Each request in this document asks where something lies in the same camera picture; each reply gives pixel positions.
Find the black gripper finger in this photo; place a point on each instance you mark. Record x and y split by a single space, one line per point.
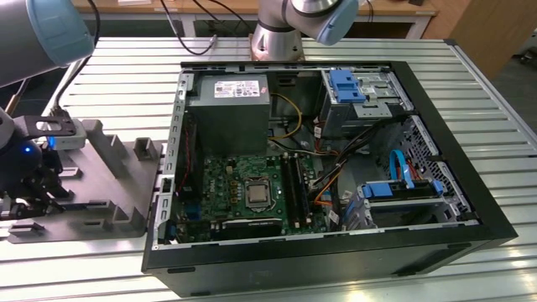
14 210
44 195

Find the RAM stick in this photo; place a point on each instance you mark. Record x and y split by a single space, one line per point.
84 206

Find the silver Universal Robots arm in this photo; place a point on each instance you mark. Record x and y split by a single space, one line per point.
25 47

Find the black RAM slot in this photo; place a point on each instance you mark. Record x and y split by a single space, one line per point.
286 188

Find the grey parts rack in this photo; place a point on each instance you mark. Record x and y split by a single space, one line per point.
117 188

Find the blue VGA port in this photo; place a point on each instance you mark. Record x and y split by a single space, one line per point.
170 232

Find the blue header connector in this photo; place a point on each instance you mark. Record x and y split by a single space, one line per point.
193 211

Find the green motherboard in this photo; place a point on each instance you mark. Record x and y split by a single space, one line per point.
217 176

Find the grey power supply unit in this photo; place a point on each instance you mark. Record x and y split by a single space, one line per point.
226 126

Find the black graphics card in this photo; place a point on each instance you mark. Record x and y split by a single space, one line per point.
252 228

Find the silver CPU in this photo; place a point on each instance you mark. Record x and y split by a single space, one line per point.
257 192

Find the CPU socket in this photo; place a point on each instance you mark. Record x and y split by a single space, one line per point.
257 208

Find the wooden desk with white legs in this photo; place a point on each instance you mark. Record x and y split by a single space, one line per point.
125 7

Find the white paper sheet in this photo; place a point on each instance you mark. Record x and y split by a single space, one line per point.
133 2

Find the black open PC case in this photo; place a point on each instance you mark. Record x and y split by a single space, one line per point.
293 267

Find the hard disk in blue carrier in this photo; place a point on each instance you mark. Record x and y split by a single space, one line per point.
377 190

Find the blue drive latch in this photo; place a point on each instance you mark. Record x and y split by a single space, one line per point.
345 88

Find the metal optical drive cage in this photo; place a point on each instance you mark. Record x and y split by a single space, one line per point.
369 110

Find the metal disk bay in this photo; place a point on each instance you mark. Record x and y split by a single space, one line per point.
402 204

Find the small black box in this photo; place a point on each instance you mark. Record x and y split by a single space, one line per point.
415 2

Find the wooden cabinet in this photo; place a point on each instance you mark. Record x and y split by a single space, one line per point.
494 28

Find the black chair base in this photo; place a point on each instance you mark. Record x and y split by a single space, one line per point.
526 55

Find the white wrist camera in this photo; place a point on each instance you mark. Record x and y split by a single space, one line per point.
66 140

